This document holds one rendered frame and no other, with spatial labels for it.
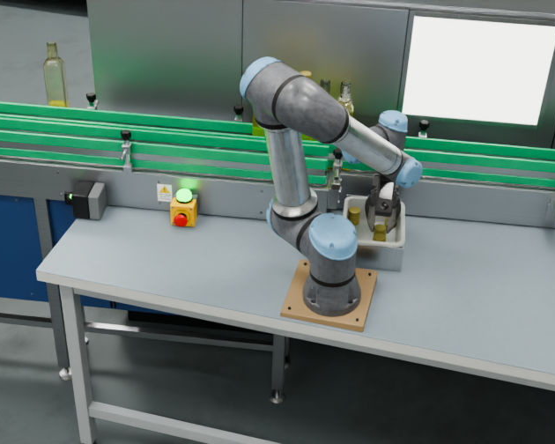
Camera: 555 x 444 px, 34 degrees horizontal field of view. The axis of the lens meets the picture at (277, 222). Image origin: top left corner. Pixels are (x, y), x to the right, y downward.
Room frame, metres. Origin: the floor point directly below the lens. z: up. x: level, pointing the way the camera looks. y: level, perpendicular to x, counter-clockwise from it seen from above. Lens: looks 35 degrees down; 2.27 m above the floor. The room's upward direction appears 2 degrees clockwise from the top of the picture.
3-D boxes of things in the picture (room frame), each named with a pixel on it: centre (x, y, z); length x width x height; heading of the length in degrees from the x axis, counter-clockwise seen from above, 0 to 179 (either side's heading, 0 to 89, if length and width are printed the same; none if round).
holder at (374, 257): (2.09, -0.27, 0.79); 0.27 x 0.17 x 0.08; 175
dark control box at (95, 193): (2.16, 0.55, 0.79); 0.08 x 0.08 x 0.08; 85
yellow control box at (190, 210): (2.14, 0.27, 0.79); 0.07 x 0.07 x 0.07; 85
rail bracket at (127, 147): (2.17, 0.44, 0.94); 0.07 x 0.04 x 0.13; 175
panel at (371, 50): (2.41, -0.33, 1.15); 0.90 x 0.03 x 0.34; 85
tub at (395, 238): (2.06, -0.27, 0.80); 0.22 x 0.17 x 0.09; 175
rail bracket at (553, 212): (2.11, -0.80, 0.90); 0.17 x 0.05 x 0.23; 175
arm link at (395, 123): (2.08, -0.29, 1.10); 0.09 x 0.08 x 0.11; 129
